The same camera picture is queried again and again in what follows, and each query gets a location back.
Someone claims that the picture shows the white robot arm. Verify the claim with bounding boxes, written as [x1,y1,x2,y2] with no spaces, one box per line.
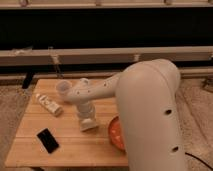
[66,59,187,171]

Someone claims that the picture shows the black rectangular sponge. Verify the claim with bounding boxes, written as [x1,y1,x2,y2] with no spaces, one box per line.
[37,128,59,154]

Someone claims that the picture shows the orange bowl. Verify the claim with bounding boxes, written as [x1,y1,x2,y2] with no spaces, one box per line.
[108,116,125,151]

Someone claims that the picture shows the black cable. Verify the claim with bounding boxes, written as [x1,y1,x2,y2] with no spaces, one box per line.
[185,152,213,171]

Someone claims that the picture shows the white plastic bottle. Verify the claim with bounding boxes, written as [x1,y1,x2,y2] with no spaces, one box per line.
[36,93,63,117]

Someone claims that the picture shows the white sponge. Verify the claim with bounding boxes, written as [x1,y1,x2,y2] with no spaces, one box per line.
[80,119,98,131]

